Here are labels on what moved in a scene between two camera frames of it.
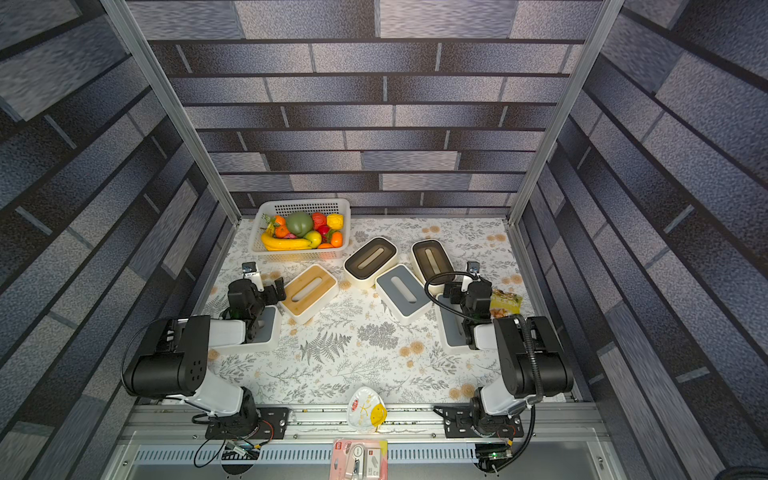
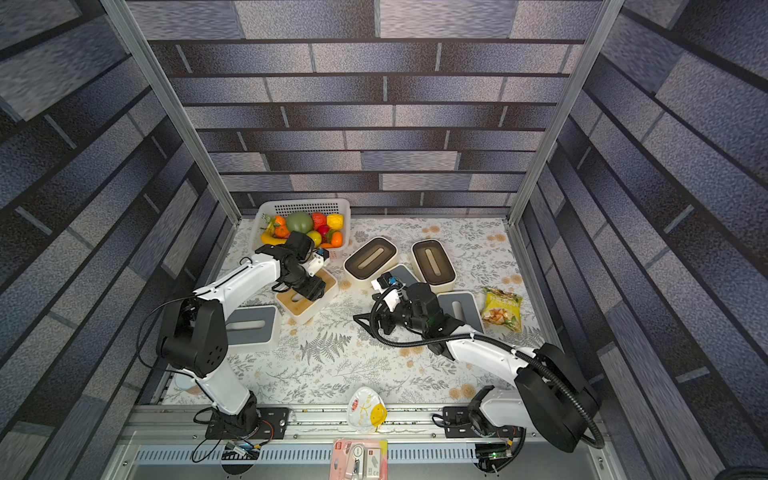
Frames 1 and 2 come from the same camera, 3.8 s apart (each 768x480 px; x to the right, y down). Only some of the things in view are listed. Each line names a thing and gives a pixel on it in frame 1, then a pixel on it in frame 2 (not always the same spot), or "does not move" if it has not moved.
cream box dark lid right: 430,259 does not move
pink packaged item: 359,459 does not move
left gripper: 274,298 -> 315,290
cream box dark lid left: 361,266 does not move
